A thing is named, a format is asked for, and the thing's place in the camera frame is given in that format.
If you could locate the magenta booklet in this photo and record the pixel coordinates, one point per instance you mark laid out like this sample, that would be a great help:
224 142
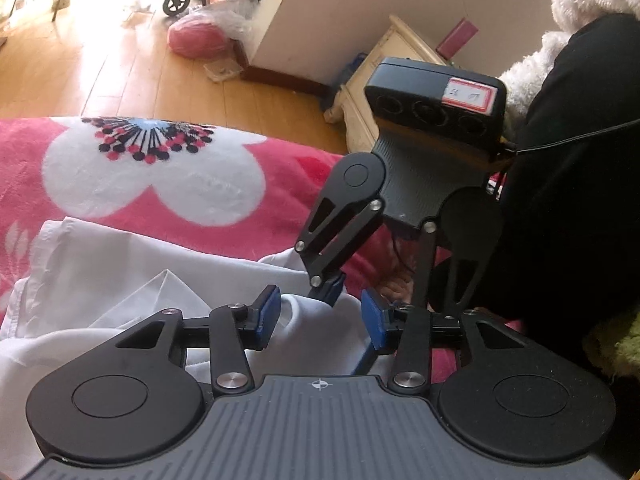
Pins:
457 37

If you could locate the cream bedside cabinet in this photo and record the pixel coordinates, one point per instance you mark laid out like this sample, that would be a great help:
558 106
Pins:
360 105

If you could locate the person's right hand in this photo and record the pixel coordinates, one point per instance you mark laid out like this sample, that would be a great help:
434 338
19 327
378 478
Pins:
397 282

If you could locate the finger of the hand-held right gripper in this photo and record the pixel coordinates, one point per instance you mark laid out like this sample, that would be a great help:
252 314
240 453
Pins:
334 290
425 260

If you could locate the person's black clothing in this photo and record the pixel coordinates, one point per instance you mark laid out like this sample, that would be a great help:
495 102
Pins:
575 235

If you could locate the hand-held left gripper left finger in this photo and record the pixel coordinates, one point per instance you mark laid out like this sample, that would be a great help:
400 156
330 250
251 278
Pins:
270 315

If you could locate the pink floral blanket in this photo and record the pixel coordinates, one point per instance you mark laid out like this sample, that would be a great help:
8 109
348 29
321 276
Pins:
250 200

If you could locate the white shirt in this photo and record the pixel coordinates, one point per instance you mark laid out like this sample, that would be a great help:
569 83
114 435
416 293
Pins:
125 280

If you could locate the red plastic bag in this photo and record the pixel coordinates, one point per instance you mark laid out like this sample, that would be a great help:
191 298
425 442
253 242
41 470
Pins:
200 37

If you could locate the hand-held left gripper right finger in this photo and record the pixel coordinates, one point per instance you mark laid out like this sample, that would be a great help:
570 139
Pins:
372 322

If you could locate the small cardboard tray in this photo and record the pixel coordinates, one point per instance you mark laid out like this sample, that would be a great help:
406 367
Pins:
220 70

